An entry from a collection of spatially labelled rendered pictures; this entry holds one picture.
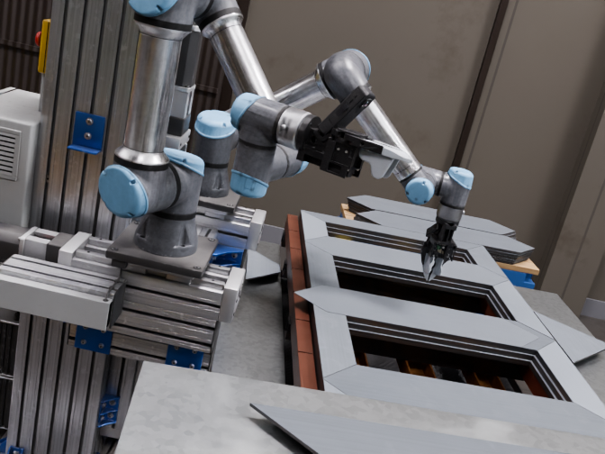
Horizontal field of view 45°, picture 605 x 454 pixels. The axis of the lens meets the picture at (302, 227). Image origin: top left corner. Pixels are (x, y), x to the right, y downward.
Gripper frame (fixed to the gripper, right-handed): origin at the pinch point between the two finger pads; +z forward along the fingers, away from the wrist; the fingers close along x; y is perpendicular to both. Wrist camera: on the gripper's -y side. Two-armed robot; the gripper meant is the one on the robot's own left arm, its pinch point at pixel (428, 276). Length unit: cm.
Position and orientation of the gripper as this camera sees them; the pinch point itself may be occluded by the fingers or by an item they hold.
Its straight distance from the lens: 233.5
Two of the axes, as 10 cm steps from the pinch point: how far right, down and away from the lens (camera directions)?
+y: 0.4, 3.4, -9.4
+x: 9.8, 1.9, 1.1
